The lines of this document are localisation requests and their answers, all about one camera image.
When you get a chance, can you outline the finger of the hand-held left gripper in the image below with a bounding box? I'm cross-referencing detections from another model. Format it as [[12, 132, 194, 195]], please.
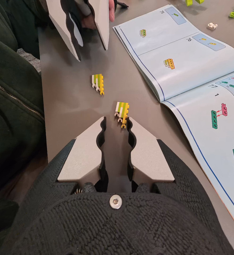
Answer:
[[46, 0, 84, 62], [87, 0, 110, 50]]

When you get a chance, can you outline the lego instruction booklet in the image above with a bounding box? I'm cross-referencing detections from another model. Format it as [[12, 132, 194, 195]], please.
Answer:
[[113, 4, 234, 232]]

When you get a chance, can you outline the dark green zip jacket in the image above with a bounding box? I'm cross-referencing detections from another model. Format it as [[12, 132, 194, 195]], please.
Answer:
[[0, 0, 56, 255]]

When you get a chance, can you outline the grey knit garment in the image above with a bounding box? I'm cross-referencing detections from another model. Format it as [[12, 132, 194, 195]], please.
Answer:
[[17, 48, 41, 72]]

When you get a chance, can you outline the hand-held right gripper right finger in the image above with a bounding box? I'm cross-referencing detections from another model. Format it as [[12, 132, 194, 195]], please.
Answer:
[[127, 117, 175, 192]]

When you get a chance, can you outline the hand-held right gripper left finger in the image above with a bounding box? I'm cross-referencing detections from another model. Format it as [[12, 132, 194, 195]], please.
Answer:
[[57, 116, 109, 192]]

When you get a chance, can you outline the person's left hand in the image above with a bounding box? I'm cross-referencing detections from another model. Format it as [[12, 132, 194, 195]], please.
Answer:
[[109, 0, 115, 22]]

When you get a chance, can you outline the yellow green white lego assembly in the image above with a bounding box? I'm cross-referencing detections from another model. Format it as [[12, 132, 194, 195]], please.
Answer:
[[115, 102, 129, 128], [92, 74, 105, 95]]

